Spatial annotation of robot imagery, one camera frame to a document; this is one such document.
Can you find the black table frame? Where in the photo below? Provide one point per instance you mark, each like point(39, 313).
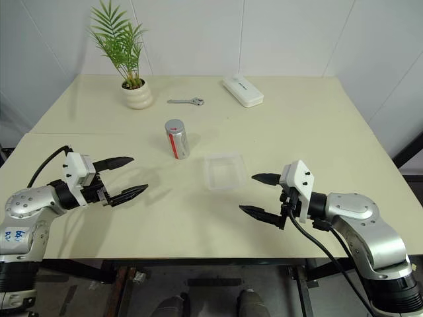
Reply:
point(211, 267)

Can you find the cream ribbed plant pot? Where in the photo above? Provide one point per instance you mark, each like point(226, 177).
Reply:
point(136, 95)

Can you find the white rectangular case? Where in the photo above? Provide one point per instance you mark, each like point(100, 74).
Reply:
point(242, 91)

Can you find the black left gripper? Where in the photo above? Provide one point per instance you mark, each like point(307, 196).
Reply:
point(94, 192)

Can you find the dark rounded right foot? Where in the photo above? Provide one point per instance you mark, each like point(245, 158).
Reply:
point(251, 304)

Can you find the clear plastic container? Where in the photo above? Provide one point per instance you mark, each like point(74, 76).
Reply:
point(225, 170)

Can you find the dark rounded left foot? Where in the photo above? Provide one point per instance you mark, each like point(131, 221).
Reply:
point(173, 306)

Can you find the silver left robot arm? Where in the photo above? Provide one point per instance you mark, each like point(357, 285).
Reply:
point(28, 205)

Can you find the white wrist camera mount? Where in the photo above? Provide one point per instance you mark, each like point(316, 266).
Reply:
point(299, 183)
point(75, 171)

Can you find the silver adjustable wrench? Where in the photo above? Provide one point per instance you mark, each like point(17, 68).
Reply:
point(186, 101)

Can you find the green potted plant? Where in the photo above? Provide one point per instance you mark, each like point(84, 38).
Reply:
point(119, 43)

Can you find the dark rounded foot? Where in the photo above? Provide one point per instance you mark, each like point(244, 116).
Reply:
point(173, 306)
point(251, 304)

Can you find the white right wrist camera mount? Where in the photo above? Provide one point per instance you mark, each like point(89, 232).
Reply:
point(299, 183)

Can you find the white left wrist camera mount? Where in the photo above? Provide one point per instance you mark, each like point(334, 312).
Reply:
point(75, 171)

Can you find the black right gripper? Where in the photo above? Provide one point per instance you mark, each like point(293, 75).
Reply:
point(287, 201)

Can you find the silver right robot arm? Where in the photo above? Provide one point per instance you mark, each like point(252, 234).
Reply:
point(367, 228)

